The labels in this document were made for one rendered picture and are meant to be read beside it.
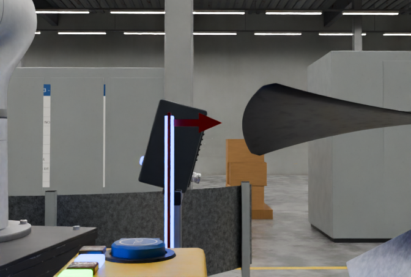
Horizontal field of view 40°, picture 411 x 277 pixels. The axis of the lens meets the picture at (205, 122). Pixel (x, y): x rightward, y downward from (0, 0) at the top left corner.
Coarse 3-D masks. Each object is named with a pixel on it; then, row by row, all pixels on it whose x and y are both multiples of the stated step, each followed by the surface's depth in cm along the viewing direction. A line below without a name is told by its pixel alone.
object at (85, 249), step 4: (84, 248) 42; (88, 248) 42; (92, 248) 42; (96, 248) 42; (100, 248) 42; (104, 248) 42; (80, 252) 41; (84, 252) 41; (88, 252) 41; (92, 252) 41; (96, 252) 41; (100, 252) 41; (104, 252) 42
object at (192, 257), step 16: (112, 256) 41; (160, 256) 41; (176, 256) 42; (192, 256) 42; (112, 272) 36; (128, 272) 36; (144, 272) 36; (160, 272) 36; (176, 272) 36; (192, 272) 36
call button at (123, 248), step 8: (120, 240) 42; (128, 240) 42; (136, 240) 42; (144, 240) 42; (152, 240) 42; (160, 240) 43; (112, 248) 41; (120, 248) 40; (128, 248) 40; (136, 248) 40; (144, 248) 40; (152, 248) 40; (160, 248) 41; (120, 256) 40; (128, 256) 40; (136, 256) 40; (144, 256) 40; (152, 256) 40
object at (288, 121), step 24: (264, 96) 61; (288, 96) 60; (312, 96) 59; (264, 120) 69; (288, 120) 69; (312, 120) 69; (336, 120) 69; (360, 120) 69; (384, 120) 69; (408, 120) 69; (264, 144) 76; (288, 144) 78
